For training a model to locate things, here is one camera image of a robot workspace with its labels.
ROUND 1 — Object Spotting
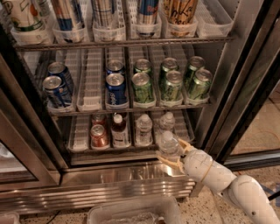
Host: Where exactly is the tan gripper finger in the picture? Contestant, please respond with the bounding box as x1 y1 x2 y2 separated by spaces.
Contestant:
157 152 185 173
178 138 193 154

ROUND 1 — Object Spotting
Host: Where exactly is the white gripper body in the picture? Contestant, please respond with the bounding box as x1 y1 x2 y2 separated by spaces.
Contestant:
182 148 236 193

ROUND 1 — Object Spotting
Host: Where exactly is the clear water bottle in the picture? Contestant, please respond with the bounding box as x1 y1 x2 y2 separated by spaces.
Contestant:
158 130 182 160
159 112 175 133
136 114 152 146

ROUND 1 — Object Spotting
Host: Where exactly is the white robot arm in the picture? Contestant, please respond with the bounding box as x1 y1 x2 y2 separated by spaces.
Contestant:
157 139 280 224

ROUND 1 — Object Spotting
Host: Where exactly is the open fridge glass door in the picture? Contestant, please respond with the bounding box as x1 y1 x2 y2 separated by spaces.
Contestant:
198 0 280 171

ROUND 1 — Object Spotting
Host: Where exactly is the brown drink bottle white label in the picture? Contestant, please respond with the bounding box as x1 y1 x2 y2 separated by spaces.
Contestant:
111 114 130 148

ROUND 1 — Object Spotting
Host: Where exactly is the empty white tray bottom shelf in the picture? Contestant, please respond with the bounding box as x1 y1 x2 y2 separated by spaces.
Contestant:
67 115 89 153

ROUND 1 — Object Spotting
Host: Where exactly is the empty white tray shelf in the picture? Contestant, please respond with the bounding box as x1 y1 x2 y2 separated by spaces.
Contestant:
67 115 89 153
77 48 103 112

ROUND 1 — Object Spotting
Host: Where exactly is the empty white tray middle shelf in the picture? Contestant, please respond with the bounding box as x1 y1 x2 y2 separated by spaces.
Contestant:
77 48 103 112

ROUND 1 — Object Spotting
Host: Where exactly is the stainless steel fridge cabinet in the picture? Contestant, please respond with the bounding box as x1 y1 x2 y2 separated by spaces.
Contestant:
0 0 240 214

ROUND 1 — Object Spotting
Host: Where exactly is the empty clear tray top shelf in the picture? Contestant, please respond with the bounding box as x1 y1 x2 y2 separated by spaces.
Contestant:
195 0 233 38

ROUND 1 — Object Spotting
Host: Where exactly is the left fridge glass door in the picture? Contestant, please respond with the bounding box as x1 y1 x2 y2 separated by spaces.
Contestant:
0 55 60 192

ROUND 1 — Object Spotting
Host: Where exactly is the white tall can top shelf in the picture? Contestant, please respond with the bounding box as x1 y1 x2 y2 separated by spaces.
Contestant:
1 0 45 32

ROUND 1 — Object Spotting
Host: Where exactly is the clear plastic bin on floor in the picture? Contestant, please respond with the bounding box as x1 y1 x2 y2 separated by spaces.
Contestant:
87 196 183 224

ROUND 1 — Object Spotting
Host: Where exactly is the green can front middle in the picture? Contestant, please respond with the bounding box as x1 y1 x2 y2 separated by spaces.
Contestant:
161 70 183 102

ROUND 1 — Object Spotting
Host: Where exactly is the green can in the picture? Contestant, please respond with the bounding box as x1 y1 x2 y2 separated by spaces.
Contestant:
161 70 183 102
187 68 213 100
132 73 154 103
134 59 151 74
159 58 179 79
184 56 205 88

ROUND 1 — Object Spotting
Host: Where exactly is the green can front right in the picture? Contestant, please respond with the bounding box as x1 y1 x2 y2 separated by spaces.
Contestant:
187 68 213 100

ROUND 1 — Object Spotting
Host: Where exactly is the green can front left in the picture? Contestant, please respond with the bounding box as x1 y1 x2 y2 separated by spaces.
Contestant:
132 73 154 103

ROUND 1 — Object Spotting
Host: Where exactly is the red soda can front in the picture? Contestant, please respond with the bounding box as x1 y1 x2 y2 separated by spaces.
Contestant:
90 124 109 150

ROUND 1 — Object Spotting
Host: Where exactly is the red soda can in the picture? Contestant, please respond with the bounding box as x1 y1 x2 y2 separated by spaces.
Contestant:
91 114 107 126
90 124 109 150

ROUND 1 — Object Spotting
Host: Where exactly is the black stand leg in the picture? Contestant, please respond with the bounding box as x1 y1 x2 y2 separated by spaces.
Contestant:
268 191 280 201

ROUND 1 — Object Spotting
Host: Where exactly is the green can rear right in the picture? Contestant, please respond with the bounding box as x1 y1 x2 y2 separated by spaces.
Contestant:
184 56 205 88

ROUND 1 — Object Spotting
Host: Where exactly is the green can rear middle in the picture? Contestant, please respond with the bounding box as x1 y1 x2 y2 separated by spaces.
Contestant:
159 58 179 79

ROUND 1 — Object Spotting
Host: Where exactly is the blue pepsi can front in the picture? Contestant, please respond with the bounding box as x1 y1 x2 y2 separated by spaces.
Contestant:
106 73 127 105

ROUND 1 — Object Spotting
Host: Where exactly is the blue pepsi can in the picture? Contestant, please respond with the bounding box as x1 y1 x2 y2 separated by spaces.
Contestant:
106 59 125 74
106 73 127 105

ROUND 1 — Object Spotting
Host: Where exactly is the red soda can rear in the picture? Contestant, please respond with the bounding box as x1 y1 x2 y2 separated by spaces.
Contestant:
91 114 107 126

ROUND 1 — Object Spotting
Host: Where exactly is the green can rear left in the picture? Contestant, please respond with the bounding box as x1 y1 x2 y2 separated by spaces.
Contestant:
134 59 151 74

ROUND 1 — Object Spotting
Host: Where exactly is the blue pepsi can rear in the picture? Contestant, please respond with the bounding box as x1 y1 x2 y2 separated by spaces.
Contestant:
106 59 125 74

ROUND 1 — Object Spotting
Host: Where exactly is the gold patterned tall can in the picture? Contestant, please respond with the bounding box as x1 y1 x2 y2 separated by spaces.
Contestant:
163 0 198 25

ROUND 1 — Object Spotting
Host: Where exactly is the blue soda can front left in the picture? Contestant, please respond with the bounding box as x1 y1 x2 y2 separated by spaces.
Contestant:
43 75 73 109

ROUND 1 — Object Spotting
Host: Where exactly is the blue soda can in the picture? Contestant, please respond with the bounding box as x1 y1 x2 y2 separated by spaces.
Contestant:
43 75 73 109
47 61 74 94

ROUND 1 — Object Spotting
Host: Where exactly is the blue red tall can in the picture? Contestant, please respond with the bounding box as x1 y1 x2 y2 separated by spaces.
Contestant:
136 0 159 25

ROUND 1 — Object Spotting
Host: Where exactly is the blue soda can rear left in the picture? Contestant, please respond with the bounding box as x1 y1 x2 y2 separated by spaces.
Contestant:
47 61 74 94

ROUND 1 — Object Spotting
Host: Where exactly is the striped silver tall can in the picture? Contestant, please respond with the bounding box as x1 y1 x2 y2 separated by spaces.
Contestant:
91 0 116 30

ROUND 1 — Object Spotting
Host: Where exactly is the blue silver tall can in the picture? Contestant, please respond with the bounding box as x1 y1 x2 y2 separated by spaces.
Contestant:
51 0 85 31

